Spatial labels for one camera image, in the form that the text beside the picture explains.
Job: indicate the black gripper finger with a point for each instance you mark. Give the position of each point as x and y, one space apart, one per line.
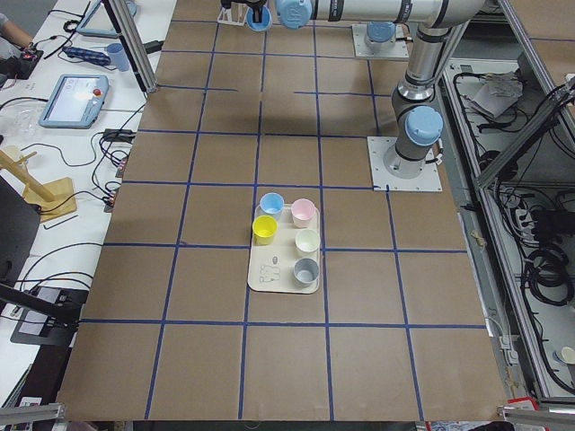
257 14

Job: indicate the pale blue plastic cup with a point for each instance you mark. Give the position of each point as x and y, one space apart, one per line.
266 20

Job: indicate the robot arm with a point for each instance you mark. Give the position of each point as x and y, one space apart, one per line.
440 26

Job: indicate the blue cup in background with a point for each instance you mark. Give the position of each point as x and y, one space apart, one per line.
118 56

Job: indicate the pink plastic cup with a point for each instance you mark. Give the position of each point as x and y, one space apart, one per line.
303 211

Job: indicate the yellow plastic cup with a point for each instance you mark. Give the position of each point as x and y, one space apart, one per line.
264 228

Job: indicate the pale green plastic cup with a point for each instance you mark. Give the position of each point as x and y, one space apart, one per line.
307 243

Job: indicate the grey plastic cup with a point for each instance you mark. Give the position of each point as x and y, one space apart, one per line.
306 271

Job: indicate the wooden cup stand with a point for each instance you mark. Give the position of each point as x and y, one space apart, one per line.
55 199

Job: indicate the black power adapter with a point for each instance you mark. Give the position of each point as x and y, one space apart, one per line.
153 46

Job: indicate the blue plaid pouch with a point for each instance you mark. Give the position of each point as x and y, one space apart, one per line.
87 55

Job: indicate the black power brick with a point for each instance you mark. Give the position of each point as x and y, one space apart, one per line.
118 135

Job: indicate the upper teach pendant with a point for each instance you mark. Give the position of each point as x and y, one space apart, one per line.
75 102

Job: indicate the cream plastic tray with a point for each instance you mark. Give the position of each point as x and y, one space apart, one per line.
271 266

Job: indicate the white wire cup rack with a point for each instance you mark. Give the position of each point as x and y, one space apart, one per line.
234 15

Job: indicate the aluminium frame post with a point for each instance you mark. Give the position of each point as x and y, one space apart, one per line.
126 29

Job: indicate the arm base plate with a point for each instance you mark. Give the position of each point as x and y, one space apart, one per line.
380 40
390 172

